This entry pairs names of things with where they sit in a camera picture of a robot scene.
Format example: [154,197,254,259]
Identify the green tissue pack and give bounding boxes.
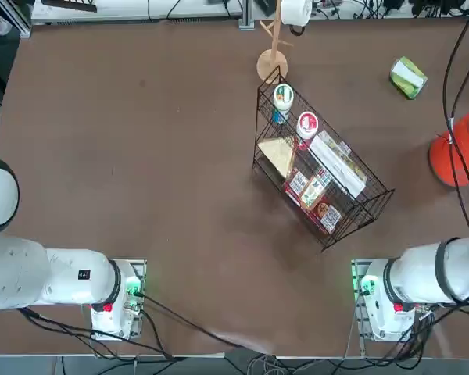
[388,56,429,101]

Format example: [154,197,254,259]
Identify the orange round bin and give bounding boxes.
[428,112,469,189]

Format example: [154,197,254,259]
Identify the wrapped sandwich packet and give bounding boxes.
[256,135,297,179]

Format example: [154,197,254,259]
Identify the white red snack box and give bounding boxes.
[284,170,310,198]

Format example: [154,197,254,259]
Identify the teal snack box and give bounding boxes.
[299,176,326,211]

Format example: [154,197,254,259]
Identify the white jar red lid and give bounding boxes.
[295,111,320,152]

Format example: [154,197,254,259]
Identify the red biscuit box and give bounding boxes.
[311,197,343,236]

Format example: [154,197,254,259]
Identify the large yellow snack packet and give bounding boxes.
[308,130,367,200]

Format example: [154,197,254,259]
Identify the white jar green lid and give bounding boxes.
[272,83,295,124]

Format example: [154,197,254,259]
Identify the wooden mug tree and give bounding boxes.
[256,0,296,84]

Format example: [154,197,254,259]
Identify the white mug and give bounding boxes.
[280,0,313,38]

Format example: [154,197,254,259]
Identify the black wire shelf rack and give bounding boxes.
[252,65,396,251]

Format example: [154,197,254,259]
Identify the aluminium frame post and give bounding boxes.
[7,0,34,39]
[238,0,256,30]

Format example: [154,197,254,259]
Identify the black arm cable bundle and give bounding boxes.
[442,0,469,238]

